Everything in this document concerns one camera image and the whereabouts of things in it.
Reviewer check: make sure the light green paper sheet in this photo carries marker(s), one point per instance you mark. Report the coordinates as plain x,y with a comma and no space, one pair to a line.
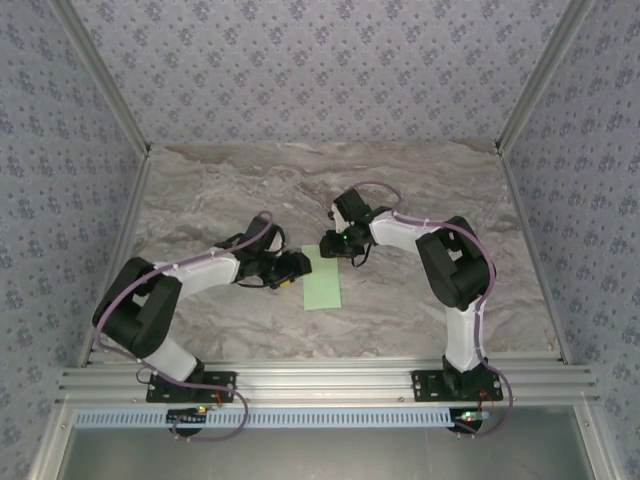
322,290

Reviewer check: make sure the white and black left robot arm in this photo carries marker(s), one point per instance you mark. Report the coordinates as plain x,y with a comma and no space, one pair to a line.
140,310

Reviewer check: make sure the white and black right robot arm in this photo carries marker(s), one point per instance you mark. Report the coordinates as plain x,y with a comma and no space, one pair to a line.
460,270

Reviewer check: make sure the small black circuit board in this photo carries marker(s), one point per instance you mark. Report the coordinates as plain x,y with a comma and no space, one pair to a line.
470,416
186,416

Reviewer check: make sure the grey steel panel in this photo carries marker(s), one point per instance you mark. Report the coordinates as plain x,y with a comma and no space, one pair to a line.
320,456

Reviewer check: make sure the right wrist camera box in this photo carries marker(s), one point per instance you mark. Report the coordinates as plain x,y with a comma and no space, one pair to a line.
351,204

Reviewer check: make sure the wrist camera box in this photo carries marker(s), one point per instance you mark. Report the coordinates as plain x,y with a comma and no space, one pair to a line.
351,204
265,232

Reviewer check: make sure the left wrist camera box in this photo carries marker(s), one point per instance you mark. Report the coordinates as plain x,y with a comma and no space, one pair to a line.
265,232

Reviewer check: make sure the aluminium crossbar rail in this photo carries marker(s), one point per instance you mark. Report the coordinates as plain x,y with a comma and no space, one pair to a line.
320,382

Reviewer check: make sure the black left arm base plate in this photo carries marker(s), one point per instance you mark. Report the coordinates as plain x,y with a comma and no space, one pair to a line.
220,387

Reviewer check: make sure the aluminium side rail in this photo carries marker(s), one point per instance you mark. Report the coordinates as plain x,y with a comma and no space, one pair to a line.
530,240
122,240

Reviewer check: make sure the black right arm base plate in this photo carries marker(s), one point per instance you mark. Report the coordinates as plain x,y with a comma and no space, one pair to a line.
427,386

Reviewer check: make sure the aluminium upright post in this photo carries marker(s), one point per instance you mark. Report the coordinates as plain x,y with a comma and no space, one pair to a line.
545,75
102,75

